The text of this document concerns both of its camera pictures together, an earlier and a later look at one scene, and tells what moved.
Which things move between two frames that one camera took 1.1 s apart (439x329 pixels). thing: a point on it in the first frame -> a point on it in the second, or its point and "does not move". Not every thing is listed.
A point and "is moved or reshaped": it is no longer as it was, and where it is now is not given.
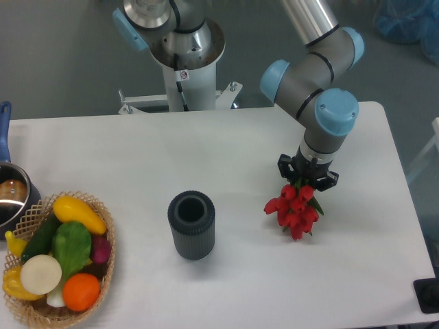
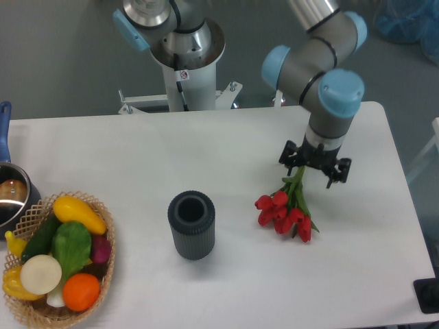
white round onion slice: x=40 y=273 does not move
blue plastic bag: x=410 y=21 does not move
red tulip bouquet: x=297 y=210 is moved or reshaped
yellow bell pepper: x=12 y=284 does not move
